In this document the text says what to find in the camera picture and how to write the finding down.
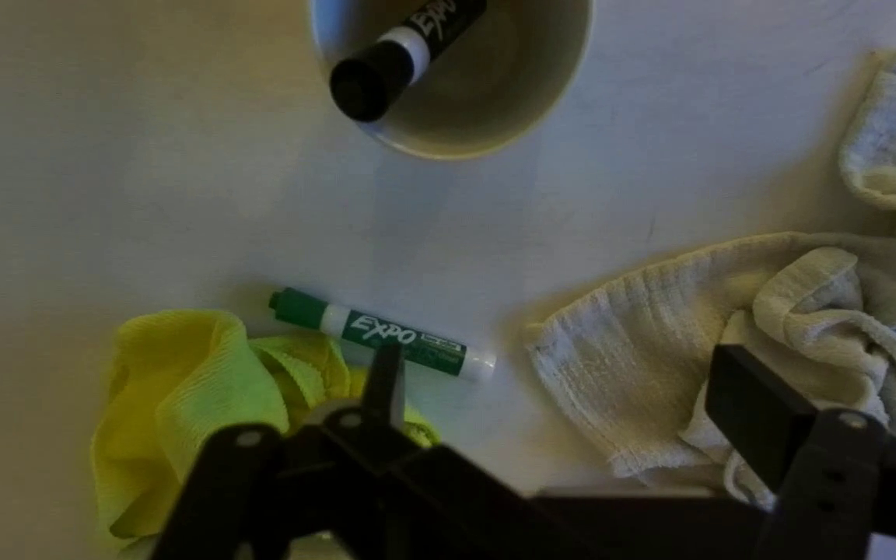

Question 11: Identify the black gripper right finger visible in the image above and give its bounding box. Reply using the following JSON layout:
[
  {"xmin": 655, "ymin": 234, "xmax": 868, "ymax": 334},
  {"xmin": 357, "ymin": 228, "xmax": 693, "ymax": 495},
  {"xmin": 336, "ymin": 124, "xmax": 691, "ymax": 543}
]
[{"xmin": 702, "ymin": 340, "xmax": 896, "ymax": 560}]

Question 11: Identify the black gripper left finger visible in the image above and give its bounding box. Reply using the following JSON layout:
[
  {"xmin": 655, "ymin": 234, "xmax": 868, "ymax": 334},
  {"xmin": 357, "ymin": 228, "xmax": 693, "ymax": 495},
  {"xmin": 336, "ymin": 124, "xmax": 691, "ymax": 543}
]
[{"xmin": 150, "ymin": 340, "xmax": 536, "ymax": 560}]

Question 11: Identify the green Expo marker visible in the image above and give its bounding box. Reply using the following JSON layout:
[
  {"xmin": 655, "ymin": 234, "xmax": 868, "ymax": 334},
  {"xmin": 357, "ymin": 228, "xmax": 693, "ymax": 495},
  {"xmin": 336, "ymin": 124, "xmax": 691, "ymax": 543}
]
[{"xmin": 268, "ymin": 287, "xmax": 501, "ymax": 380}]

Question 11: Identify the black Expo marker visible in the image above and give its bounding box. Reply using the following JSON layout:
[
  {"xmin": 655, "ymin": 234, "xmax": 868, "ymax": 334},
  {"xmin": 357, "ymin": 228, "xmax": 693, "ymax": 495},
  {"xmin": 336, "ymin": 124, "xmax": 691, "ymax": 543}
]
[{"xmin": 326, "ymin": 0, "xmax": 491, "ymax": 124}]

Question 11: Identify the white waffle towel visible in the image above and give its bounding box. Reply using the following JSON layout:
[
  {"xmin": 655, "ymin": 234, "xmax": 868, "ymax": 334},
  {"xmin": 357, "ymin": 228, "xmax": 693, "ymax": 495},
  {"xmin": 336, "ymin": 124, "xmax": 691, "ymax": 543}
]
[{"xmin": 523, "ymin": 47, "xmax": 896, "ymax": 510}]

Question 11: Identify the white cup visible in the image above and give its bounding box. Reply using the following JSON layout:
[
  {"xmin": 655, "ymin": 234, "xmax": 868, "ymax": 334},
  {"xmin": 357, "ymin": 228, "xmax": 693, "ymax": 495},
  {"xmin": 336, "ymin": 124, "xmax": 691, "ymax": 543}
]
[{"xmin": 305, "ymin": 0, "xmax": 598, "ymax": 166}]

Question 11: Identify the bright yellow cloth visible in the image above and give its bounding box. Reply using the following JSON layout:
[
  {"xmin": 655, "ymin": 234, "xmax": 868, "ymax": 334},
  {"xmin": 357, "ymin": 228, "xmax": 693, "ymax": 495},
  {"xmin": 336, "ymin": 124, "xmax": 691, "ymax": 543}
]
[{"xmin": 88, "ymin": 304, "xmax": 442, "ymax": 555}]

